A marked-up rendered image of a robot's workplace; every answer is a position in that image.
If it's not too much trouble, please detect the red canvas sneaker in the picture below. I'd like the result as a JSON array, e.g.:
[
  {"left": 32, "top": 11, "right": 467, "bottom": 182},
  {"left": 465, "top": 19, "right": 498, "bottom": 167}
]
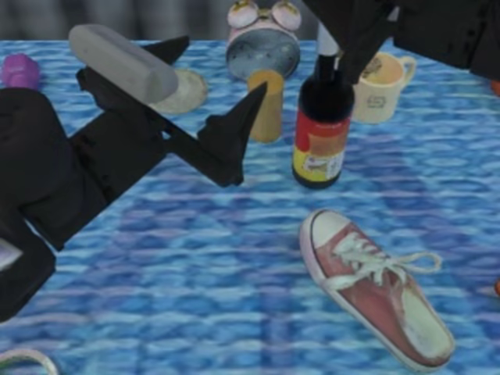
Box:
[{"left": 299, "top": 209, "right": 456, "bottom": 370}]

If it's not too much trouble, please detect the white round dish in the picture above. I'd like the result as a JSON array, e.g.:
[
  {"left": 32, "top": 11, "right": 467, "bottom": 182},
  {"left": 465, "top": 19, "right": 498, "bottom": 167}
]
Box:
[{"left": 150, "top": 69, "right": 209, "bottom": 116}]

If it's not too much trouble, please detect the grey oblong case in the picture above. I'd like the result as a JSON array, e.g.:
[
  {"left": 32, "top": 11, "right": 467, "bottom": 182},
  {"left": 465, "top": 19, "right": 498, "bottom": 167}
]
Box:
[{"left": 68, "top": 23, "right": 180, "bottom": 103}]

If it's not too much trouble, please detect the blue water-pattern tablecloth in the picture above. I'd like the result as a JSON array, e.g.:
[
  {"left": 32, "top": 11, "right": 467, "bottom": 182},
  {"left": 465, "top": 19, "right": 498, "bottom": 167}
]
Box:
[{"left": 0, "top": 38, "right": 500, "bottom": 375}]

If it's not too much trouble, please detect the cream ceramic mug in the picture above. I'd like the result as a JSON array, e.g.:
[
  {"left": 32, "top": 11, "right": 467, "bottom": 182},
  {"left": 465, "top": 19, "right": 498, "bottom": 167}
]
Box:
[{"left": 352, "top": 52, "right": 417, "bottom": 126}]

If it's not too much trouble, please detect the yellow plastic cup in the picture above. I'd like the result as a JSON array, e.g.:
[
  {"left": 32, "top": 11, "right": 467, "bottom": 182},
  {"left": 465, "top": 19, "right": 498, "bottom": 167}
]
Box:
[{"left": 246, "top": 70, "right": 285, "bottom": 144}]

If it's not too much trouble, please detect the purple plastic object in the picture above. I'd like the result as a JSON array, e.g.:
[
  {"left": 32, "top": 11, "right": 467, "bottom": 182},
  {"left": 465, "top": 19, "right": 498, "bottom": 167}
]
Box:
[{"left": 2, "top": 53, "right": 41, "bottom": 90}]

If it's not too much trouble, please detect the white cord loop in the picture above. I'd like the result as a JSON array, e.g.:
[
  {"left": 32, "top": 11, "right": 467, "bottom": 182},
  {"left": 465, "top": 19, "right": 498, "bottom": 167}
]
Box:
[{"left": 0, "top": 348, "right": 59, "bottom": 375}]

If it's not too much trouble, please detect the black bottle red yellow label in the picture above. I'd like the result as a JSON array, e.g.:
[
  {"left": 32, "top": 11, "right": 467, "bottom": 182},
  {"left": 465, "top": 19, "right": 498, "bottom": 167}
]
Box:
[{"left": 291, "top": 52, "right": 355, "bottom": 190}]

